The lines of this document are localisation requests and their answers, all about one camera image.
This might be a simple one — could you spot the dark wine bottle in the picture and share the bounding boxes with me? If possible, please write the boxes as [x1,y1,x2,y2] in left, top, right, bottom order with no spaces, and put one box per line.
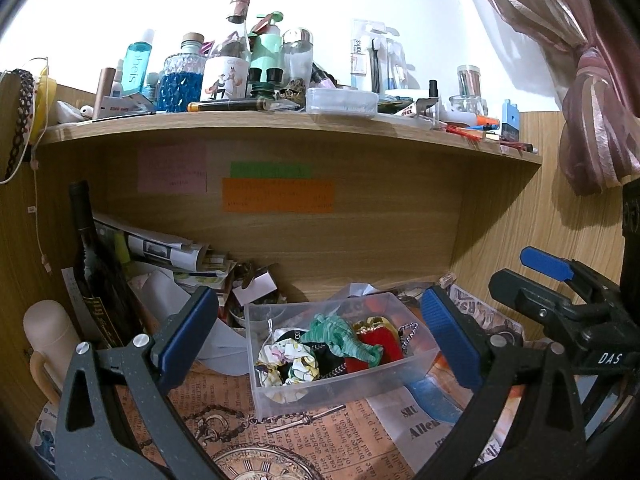
[67,180,146,351]

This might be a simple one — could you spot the yellow headband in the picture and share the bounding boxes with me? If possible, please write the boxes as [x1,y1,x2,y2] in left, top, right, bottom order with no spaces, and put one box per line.
[30,74,57,143]

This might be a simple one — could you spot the red velvet coin purse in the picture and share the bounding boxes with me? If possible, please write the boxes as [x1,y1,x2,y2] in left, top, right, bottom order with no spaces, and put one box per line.
[347,316,406,375]

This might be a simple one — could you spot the teal liquid plastic bottle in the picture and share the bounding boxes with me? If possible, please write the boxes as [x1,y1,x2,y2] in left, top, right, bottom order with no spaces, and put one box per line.
[124,29,156,96]

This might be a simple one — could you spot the green striped scrunchie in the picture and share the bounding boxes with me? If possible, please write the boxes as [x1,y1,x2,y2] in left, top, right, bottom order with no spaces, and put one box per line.
[306,314,383,365]

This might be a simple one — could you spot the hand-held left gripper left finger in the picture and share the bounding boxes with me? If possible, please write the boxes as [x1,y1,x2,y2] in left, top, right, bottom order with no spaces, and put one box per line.
[54,286,226,480]

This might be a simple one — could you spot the stack of newspapers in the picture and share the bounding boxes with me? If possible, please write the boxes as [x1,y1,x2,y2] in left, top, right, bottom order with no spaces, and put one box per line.
[92,212,236,291]

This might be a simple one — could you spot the clear bottle silver cap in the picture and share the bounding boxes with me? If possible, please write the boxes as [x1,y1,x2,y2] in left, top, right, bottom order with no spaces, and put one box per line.
[280,28,315,83]

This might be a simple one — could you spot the mint green pump bottle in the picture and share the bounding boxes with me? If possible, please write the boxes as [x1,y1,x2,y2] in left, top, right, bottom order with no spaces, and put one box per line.
[250,11,283,83]

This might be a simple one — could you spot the white paper sheet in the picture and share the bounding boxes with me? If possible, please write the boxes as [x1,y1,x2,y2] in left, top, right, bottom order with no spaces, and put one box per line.
[127,270,251,376]

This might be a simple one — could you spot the blue cartoon print paper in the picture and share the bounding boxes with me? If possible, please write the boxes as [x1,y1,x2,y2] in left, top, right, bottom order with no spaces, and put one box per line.
[30,405,62,461]

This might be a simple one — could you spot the rose gold lipstick tube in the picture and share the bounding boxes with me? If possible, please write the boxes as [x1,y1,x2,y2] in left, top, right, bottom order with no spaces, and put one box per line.
[92,67,117,120]

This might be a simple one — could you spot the tall clear illustrated bottle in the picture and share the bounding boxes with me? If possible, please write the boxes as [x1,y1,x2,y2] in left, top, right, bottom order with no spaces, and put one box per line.
[201,0,252,102]

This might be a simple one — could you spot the clear lidded plastic case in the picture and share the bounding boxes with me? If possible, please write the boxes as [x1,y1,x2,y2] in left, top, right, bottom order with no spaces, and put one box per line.
[305,87,379,116]

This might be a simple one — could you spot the clear blister pack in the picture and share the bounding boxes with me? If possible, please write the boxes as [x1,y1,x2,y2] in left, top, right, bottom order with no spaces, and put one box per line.
[350,20,408,93]

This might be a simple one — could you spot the beige insulated cup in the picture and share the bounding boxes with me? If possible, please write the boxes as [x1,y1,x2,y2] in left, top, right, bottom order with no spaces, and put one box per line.
[22,300,83,411]

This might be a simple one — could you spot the brown pen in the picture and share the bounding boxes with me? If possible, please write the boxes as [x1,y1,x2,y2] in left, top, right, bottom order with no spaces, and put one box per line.
[187,100,271,112]

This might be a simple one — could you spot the blue pencil sharpener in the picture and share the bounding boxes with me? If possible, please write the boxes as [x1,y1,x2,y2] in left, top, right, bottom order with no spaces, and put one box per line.
[501,100,522,141]

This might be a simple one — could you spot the green sticky note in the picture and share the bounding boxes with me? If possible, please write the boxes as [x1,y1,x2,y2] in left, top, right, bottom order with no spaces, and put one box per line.
[230,161,312,180]

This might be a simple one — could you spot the white floral scrunchie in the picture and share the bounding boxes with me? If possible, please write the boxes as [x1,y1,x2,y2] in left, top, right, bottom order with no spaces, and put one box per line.
[256,337,321,403]

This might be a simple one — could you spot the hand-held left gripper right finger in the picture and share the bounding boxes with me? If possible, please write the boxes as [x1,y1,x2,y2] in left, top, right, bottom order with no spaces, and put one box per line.
[420,286,588,480]

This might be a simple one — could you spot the pink satin curtain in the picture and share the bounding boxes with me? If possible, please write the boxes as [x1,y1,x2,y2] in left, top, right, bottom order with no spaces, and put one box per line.
[455,0,640,196]

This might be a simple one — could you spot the studded dark headband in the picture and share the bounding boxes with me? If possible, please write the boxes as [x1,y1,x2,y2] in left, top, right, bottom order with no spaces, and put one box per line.
[0,69,36,185]

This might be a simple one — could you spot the pink sticky note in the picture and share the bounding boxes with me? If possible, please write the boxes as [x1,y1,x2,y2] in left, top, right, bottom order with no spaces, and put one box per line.
[137,144,207,193]

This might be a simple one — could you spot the orange sticky note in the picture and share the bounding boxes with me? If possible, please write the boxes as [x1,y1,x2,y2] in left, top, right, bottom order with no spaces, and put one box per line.
[221,178,334,213]

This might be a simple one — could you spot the white carton red print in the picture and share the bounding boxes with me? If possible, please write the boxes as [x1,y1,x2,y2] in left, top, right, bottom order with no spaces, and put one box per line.
[92,95,156,121]

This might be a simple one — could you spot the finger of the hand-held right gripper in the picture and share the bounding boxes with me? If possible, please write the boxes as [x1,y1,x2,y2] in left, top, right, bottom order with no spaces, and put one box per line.
[488,268,583,346]
[519,246,626,311]

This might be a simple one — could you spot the clear tube rose gold contents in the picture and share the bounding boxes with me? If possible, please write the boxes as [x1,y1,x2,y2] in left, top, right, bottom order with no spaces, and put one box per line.
[457,65,482,98]

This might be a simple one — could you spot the white charger cable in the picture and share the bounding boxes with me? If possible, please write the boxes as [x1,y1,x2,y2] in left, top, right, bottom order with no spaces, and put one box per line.
[27,57,55,275]

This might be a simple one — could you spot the small cardboard box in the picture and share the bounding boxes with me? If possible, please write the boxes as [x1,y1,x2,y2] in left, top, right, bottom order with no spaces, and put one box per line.
[232,262,278,306]

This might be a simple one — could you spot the wooden shelf board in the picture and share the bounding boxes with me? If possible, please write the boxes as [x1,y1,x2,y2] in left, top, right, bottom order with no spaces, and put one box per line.
[37,112,543,166]

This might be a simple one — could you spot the newspaper print paper sheet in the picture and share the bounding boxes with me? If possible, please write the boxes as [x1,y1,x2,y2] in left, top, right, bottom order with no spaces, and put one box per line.
[30,285,526,480]

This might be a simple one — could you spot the short glass jar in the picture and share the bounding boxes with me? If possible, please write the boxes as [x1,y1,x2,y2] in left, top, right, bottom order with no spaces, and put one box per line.
[448,95,488,116]

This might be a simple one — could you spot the faceted glass bottle blue liquid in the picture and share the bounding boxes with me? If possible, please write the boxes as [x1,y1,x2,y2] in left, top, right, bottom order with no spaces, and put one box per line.
[157,33,208,112]

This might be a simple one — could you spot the clear plastic storage box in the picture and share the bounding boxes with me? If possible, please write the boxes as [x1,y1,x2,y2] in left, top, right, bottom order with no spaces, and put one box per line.
[243,291,443,418]

